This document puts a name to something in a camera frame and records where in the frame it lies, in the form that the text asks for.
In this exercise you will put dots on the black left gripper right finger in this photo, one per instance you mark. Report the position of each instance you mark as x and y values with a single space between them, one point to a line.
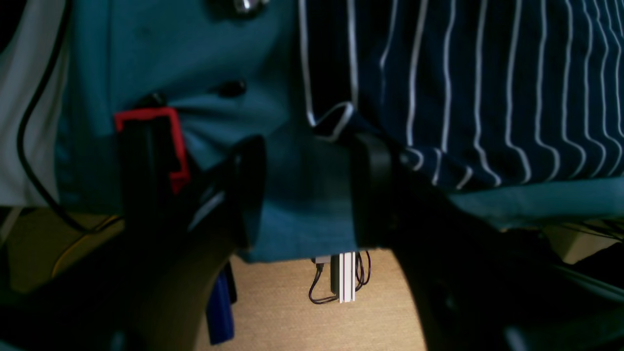
475 288

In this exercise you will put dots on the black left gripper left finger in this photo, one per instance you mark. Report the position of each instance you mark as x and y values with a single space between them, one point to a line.
151 283

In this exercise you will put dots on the navy white striped t-shirt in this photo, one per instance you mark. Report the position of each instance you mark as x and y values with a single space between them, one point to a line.
481 93

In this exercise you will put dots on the white aluminium table leg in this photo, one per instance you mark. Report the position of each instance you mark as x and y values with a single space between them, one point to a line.
343 277

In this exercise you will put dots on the orange black clamp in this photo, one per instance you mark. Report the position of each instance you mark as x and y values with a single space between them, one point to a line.
153 164

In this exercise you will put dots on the teal table cloth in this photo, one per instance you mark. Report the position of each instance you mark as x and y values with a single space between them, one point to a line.
231 76

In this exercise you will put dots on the orange black utility knife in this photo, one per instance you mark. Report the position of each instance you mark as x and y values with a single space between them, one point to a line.
240 7

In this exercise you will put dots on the blue clamp handle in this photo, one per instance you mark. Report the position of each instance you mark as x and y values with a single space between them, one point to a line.
219 314

